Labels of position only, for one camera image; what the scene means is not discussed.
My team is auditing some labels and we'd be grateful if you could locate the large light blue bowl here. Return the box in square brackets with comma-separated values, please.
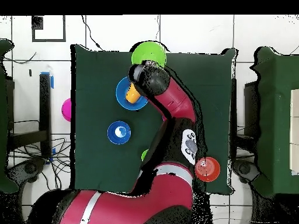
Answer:
[115, 76, 149, 111]

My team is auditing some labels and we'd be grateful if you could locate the black pedestal leg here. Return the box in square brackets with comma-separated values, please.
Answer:
[233, 158, 260, 185]
[6, 158, 46, 185]

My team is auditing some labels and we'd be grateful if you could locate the small dark blue bowl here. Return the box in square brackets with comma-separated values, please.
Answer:
[107, 120, 132, 145]

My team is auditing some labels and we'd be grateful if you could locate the black metal stand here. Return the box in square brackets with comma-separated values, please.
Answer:
[6, 72, 53, 162]

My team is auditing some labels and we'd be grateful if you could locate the dark green table cloth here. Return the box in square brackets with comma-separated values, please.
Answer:
[70, 44, 237, 195]

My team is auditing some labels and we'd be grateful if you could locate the orange cup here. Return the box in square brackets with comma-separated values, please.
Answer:
[125, 82, 141, 104]

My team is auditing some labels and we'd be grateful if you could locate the white box stack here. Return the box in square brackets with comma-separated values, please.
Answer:
[290, 89, 299, 176]

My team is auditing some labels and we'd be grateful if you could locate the floor cable tangle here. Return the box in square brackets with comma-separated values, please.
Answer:
[9, 137, 72, 191]

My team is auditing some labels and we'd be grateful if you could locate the black cable with plug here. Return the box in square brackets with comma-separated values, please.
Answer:
[81, 15, 104, 51]

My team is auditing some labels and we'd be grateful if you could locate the orange bowl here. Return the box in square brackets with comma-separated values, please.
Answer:
[194, 156, 221, 183]

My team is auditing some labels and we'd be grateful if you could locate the large green bowl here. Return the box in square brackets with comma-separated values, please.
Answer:
[131, 41, 167, 69]

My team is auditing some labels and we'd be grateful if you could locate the black square frame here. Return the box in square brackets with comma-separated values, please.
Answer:
[32, 15, 67, 43]

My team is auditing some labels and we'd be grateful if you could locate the magenta bowl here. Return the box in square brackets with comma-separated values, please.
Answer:
[61, 97, 72, 123]

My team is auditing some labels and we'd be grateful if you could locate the neighbouring green table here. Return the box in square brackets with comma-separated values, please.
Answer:
[249, 46, 299, 198]
[0, 38, 19, 194]

